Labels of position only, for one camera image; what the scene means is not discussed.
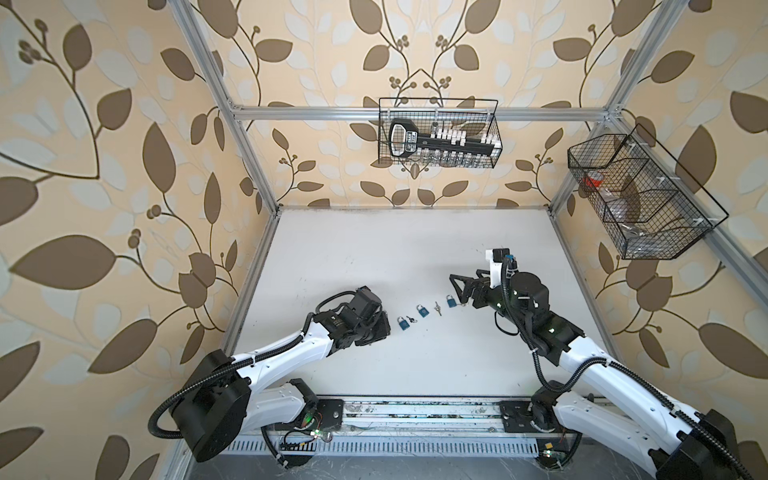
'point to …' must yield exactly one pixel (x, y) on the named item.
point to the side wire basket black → (647, 205)
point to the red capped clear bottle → (593, 178)
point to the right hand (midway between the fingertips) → (466, 277)
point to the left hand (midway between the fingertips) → (395, 326)
